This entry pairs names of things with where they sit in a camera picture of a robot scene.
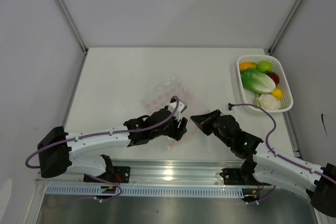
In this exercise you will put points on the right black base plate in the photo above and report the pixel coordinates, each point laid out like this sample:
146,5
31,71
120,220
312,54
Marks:
232,176

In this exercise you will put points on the yellow toy lemon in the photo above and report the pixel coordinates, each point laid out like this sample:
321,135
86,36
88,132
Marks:
277,93

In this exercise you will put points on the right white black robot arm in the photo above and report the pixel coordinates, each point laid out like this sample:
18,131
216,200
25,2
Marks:
266,164

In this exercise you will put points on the white plastic basket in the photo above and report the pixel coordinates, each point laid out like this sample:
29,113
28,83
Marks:
251,97

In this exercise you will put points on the aluminium mounting rail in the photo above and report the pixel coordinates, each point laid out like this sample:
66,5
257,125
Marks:
161,173

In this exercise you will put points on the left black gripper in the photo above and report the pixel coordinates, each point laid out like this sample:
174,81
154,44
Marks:
177,135

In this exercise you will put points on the green toy apple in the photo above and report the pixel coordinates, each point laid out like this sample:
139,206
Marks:
265,67

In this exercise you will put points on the right aluminium frame post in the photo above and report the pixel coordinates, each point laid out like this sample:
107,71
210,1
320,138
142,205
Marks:
290,18

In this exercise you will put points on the white toy cauliflower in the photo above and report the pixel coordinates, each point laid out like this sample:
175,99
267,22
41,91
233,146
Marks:
268,102

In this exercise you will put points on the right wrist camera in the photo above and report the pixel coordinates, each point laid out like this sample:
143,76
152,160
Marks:
230,106

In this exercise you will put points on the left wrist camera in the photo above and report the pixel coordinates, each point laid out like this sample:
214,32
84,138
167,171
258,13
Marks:
177,107

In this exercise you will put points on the left aluminium frame post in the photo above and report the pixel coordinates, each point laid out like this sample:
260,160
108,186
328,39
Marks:
71,25

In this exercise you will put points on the green toy cabbage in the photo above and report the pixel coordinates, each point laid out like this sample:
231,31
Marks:
254,80

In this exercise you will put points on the white slotted cable duct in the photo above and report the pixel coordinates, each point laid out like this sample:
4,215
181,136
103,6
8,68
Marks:
146,191

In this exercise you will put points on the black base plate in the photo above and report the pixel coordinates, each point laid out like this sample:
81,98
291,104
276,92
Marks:
232,176
121,175

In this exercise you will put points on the red toy apple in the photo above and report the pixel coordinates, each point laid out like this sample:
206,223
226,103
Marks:
274,77

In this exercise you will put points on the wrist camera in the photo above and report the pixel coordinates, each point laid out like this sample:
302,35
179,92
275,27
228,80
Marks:
230,106
177,107

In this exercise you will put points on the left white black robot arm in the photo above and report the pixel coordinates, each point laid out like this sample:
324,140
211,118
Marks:
60,152

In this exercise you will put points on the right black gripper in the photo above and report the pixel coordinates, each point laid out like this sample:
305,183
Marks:
205,120

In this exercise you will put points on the orange yellow toy mango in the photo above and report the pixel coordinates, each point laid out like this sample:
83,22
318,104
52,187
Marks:
247,65

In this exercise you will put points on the aluminium frame post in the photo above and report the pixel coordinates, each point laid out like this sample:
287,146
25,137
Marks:
71,25
290,18

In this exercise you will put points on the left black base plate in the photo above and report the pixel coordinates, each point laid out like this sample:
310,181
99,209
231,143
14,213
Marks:
121,175

